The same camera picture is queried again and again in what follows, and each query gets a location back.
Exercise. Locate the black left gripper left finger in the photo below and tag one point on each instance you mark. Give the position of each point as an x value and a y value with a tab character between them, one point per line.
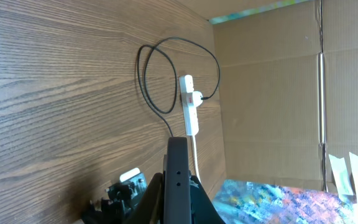
150	207

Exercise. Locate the brown cardboard wall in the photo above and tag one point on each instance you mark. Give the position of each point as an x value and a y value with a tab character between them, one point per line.
288	92

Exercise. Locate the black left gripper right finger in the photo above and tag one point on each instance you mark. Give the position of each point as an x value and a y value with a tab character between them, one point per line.
202	209

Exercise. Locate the blue Galaxy smartphone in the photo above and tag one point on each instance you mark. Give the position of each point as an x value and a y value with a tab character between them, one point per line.
177	202

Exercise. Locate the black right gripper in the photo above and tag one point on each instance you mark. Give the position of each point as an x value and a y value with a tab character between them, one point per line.
123	197

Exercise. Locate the colourful painted sheet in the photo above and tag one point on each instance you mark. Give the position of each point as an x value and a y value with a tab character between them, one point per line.
250	202

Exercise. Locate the white power strip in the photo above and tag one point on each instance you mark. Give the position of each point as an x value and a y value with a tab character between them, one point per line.
189	110

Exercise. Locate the white charger plug adapter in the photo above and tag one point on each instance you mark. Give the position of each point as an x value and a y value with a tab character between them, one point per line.
194	99

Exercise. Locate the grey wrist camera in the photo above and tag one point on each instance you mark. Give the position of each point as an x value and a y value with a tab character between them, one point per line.
129	174

